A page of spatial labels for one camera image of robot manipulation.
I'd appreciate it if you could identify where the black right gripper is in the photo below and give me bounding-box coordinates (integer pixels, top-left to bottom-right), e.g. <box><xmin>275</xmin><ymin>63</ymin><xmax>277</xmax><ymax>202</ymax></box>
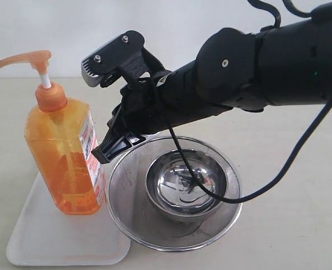
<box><xmin>91</xmin><ymin>48</ymin><xmax>171</xmax><ymax>164</ymax></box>

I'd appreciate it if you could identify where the orange dish soap pump bottle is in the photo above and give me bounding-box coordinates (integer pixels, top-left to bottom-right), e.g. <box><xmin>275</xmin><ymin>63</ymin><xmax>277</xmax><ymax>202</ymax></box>
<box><xmin>0</xmin><ymin>50</ymin><xmax>105</xmax><ymax>215</ymax></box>

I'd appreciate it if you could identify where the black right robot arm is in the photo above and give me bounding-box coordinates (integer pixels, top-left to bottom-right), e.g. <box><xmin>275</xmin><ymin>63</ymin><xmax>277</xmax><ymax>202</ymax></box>
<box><xmin>82</xmin><ymin>1</ymin><xmax>332</xmax><ymax>164</ymax></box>

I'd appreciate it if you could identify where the small stainless steel bowl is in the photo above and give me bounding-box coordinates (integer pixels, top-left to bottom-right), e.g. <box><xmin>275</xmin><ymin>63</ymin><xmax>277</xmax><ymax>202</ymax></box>
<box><xmin>145</xmin><ymin>149</ymin><xmax>228</xmax><ymax>223</ymax></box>

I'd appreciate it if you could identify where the white rectangular plastic tray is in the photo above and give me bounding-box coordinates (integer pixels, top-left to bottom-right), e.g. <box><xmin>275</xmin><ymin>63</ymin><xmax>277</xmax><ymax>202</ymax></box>
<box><xmin>6</xmin><ymin>174</ymin><xmax>131</xmax><ymax>267</ymax></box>

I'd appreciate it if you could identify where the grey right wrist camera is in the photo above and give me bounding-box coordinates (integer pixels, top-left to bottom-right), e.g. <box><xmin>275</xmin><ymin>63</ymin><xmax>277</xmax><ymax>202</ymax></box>
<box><xmin>81</xmin><ymin>30</ymin><xmax>145</xmax><ymax>88</ymax></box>

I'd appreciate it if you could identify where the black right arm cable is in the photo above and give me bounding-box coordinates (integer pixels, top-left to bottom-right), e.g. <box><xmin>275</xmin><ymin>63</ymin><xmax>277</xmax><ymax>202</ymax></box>
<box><xmin>137</xmin><ymin>73</ymin><xmax>332</xmax><ymax>203</ymax></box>

